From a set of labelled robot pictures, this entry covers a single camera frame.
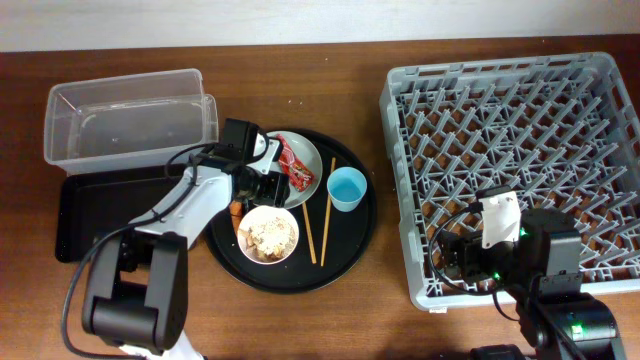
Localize red snack wrapper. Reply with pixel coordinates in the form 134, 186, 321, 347
276, 135, 315, 192

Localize pink bowl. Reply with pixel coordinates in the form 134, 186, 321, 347
237, 206, 300, 265

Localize food scraps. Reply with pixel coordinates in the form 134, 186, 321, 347
239, 217, 298, 263

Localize light blue plastic cup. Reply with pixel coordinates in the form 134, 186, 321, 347
327, 167, 368, 212

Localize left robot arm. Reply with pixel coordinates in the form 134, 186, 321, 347
78, 119, 289, 359

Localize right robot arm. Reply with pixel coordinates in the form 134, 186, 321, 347
428, 208, 626, 359

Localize clear plastic waste bin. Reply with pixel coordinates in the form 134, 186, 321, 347
43, 68, 219, 175

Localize grey dishwasher rack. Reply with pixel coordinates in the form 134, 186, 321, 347
379, 52, 639, 311

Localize orange carrot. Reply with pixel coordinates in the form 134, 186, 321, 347
229, 201, 244, 233

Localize grey round plate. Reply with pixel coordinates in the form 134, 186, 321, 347
268, 130, 323, 209

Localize left wooden chopstick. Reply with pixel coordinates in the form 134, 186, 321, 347
302, 202, 317, 265

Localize wooden chopstick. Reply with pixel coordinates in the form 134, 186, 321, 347
321, 157, 336, 267
302, 202, 317, 265

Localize right wooden chopstick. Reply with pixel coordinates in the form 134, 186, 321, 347
321, 157, 336, 267

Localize round black serving tray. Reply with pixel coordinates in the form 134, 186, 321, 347
201, 127, 379, 295

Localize black rectangular tray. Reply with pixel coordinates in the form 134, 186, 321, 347
55, 164, 184, 263

